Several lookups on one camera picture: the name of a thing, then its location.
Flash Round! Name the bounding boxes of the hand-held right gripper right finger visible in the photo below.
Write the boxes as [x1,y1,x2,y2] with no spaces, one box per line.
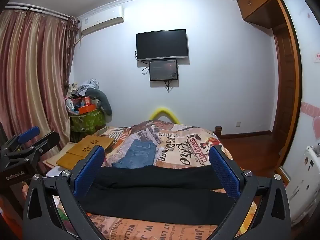
[209,144,292,240]

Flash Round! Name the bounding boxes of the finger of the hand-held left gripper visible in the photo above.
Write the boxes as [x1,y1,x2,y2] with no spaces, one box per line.
[15,131,61,158]
[0,126,41,153]

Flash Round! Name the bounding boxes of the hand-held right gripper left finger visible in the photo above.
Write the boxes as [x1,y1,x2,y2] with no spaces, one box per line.
[22,145,105,240]

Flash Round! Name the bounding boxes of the black pants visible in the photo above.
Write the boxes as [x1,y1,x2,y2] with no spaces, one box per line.
[81,164,248,227]

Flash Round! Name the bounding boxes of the plain bamboo board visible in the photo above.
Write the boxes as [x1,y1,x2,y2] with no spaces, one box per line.
[55,152,91,170]

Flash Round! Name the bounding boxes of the bamboo board with flower cutouts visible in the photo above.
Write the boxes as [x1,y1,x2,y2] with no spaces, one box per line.
[67,135,118,156]

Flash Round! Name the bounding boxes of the green patterned bag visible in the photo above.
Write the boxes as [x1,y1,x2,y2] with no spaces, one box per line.
[70,107,107,134]

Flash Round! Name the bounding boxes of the orange box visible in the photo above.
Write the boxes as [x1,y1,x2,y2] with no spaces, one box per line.
[78,104,97,114]

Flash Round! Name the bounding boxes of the folded blue jeans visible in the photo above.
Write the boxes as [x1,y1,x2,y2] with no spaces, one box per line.
[112,139,158,169]

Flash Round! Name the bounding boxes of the printed blanket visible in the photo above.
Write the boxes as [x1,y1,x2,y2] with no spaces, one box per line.
[41,119,258,240]

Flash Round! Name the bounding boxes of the striped pink curtain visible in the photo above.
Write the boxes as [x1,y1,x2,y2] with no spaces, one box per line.
[0,9,78,144]

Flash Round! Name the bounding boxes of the pile of clothes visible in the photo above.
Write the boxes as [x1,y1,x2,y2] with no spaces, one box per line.
[65,79,100,110]

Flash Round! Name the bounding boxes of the grey pillow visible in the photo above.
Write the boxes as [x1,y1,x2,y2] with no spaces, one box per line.
[86,89,113,117]

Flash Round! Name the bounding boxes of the white appliance with stickers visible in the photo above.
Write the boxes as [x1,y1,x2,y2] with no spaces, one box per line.
[285,142,320,228]

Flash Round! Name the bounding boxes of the yellow foam tube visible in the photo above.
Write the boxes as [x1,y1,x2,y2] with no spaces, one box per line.
[149,107,179,125]

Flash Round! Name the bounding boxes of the wooden door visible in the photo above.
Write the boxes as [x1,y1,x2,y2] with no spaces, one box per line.
[272,21,301,142]

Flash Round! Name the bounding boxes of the curtain rod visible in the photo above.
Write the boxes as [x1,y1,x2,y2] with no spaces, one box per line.
[5,3,71,20]

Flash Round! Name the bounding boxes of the white sliding wardrobe door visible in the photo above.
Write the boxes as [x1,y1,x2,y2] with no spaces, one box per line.
[279,0,320,180]

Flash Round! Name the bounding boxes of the white air conditioner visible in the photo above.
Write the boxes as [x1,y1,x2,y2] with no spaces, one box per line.
[79,5,125,36]

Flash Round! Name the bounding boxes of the wooden overhead cabinet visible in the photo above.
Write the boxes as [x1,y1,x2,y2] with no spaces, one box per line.
[237,0,292,29]

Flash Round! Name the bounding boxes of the pink heart wall sticker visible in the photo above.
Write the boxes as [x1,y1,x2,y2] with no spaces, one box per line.
[301,101,320,141]

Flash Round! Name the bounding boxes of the small black wall screen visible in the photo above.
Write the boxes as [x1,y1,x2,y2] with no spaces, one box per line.
[149,59,179,82]

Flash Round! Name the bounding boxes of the black wall television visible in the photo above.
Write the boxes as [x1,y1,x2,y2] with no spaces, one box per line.
[136,29,190,62]

